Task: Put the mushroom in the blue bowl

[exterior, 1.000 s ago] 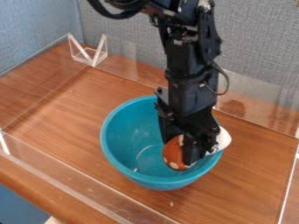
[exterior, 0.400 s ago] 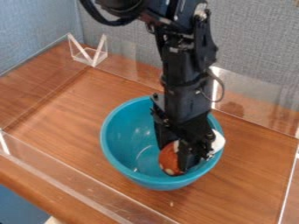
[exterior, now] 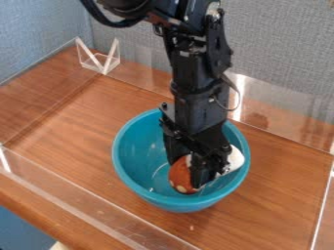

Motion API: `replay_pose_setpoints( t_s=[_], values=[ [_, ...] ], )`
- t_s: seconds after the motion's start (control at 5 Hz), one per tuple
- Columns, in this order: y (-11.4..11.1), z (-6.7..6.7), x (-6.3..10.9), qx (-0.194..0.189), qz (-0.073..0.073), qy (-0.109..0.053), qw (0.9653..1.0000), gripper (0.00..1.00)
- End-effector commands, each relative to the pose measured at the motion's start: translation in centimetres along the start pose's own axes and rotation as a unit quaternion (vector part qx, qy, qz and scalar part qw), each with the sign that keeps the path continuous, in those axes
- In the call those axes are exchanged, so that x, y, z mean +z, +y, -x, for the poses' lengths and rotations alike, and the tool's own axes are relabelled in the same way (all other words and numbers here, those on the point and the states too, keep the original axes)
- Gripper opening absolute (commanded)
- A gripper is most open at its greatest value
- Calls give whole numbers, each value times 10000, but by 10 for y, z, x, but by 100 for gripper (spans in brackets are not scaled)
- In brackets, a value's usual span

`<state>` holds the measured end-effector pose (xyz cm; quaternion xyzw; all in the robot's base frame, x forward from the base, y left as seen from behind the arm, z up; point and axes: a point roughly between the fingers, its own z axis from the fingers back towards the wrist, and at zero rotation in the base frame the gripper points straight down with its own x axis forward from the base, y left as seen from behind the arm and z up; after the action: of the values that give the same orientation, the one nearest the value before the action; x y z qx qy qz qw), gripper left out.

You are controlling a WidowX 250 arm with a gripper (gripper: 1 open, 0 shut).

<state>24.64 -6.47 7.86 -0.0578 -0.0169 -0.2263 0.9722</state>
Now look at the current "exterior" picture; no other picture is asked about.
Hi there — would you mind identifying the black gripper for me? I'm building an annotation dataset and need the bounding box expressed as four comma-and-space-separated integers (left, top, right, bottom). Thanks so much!
159, 82, 232, 188

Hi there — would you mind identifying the red and white toy mushroom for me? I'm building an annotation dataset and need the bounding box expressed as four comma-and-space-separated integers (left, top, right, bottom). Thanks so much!
168, 146, 246, 194

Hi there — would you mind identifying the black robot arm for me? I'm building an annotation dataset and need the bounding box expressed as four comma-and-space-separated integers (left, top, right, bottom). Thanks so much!
80, 0, 232, 188

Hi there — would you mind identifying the blue plastic bowl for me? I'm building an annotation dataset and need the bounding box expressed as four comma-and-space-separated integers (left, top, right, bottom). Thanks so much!
111, 108, 251, 213

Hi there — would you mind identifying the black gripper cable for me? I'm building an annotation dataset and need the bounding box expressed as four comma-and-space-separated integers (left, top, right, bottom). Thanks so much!
210, 72, 243, 112

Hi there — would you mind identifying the clear acrylic barrier wall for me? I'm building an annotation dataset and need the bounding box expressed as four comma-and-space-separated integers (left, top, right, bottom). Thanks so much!
0, 41, 334, 250

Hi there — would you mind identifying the clear acrylic corner bracket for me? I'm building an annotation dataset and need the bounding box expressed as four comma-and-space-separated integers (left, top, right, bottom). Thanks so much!
75, 37, 121, 75

